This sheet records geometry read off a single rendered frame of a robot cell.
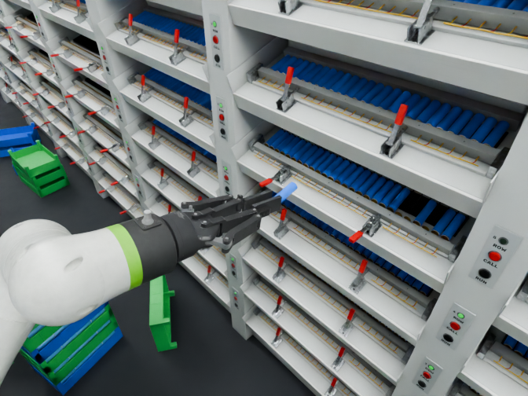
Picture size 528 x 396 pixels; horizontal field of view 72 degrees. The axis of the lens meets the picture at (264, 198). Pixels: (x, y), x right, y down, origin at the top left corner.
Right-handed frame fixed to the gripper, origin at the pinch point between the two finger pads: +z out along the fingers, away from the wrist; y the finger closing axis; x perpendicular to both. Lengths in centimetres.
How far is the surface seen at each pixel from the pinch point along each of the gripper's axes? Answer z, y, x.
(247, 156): 22.9, 29.2, 7.7
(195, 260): 39, 72, 85
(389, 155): 17.9, -12.6, -11.7
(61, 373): -27, 62, 102
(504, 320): 22.2, -40.4, 8.7
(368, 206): 25.3, -8.8, 3.8
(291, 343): 41, 10, 83
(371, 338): 33, -18, 45
